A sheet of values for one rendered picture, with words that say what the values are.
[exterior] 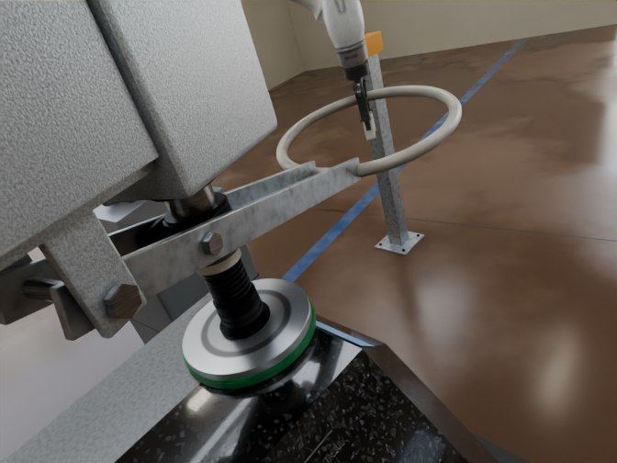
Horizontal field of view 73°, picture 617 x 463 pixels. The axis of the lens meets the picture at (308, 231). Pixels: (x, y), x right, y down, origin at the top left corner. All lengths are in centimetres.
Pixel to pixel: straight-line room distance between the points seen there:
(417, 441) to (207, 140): 47
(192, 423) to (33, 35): 48
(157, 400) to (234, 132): 41
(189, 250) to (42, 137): 21
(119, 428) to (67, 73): 49
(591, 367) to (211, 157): 153
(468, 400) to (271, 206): 118
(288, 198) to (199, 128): 26
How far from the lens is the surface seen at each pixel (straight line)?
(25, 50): 37
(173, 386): 70
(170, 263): 48
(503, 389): 166
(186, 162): 43
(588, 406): 166
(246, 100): 51
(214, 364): 65
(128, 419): 70
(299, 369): 62
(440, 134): 99
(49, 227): 37
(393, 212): 222
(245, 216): 57
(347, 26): 126
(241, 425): 60
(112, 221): 140
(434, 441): 65
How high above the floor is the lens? 132
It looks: 29 degrees down
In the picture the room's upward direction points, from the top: 17 degrees counter-clockwise
